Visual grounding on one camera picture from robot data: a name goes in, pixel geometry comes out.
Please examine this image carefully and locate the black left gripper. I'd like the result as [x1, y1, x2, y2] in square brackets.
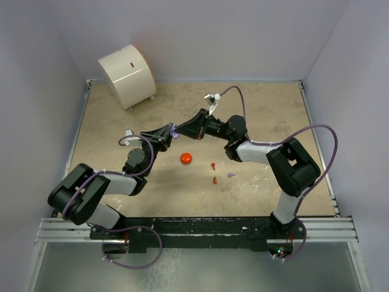
[139, 123, 174, 176]

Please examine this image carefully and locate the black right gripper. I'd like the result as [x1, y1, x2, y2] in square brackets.
[175, 108, 233, 141]

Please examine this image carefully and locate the lilac earbud charging case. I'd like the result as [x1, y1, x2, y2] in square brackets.
[170, 123, 179, 139]

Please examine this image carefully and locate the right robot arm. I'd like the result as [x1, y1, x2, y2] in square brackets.
[175, 109, 321, 238]

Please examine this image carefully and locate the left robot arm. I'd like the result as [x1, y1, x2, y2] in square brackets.
[47, 123, 174, 238]

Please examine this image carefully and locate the orange earbud charging case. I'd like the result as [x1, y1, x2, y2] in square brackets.
[180, 153, 192, 164]

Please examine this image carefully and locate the white cylindrical box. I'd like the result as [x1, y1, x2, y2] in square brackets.
[98, 45, 156, 111]

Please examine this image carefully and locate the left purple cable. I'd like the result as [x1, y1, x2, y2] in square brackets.
[62, 136, 165, 269]

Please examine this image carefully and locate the purple cable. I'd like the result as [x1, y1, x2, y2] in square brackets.
[218, 86, 340, 262]
[62, 136, 165, 269]

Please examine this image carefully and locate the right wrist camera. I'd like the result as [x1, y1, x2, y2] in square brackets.
[204, 93, 221, 116]

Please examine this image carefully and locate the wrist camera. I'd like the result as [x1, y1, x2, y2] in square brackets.
[122, 129, 141, 146]
[204, 93, 221, 116]

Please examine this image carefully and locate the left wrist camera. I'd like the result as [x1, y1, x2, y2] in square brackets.
[122, 129, 141, 146]

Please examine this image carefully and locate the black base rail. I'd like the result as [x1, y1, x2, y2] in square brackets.
[90, 217, 306, 253]

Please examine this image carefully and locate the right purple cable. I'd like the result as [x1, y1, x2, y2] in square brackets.
[218, 86, 340, 262]

